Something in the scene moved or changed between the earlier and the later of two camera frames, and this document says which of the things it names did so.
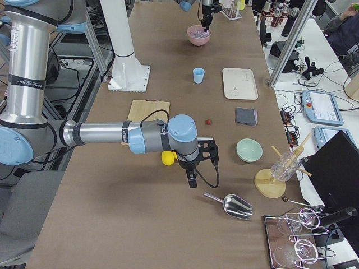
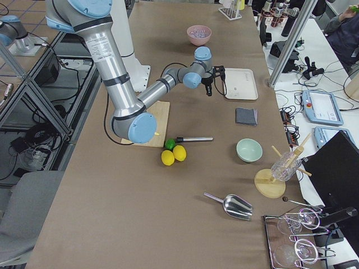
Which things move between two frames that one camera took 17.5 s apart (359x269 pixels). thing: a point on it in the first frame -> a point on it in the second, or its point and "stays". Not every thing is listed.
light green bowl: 249,149 stays
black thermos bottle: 290,22 stays
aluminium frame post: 293,42 stays
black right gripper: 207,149 -> 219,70
